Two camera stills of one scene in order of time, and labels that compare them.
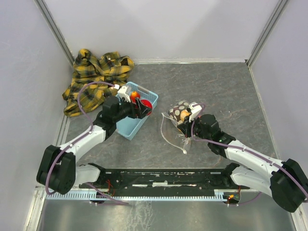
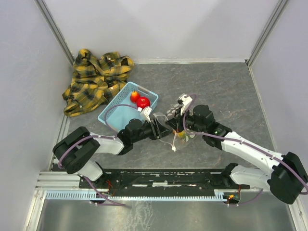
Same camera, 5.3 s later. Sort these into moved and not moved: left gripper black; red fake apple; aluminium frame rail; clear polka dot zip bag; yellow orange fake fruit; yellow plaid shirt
Moved: red fake apple; clear polka dot zip bag; left gripper black; yellow orange fake fruit
Not moved: aluminium frame rail; yellow plaid shirt
